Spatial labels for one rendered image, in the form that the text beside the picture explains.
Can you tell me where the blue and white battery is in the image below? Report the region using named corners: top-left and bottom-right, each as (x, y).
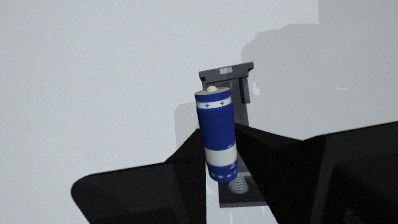
top-left (194, 86), bottom-right (238, 183)

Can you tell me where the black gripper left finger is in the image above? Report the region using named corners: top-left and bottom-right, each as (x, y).
top-left (70, 128), bottom-right (207, 224)

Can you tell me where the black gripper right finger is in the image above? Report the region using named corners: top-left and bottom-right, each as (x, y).
top-left (234, 121), bottom-right (398, 224)

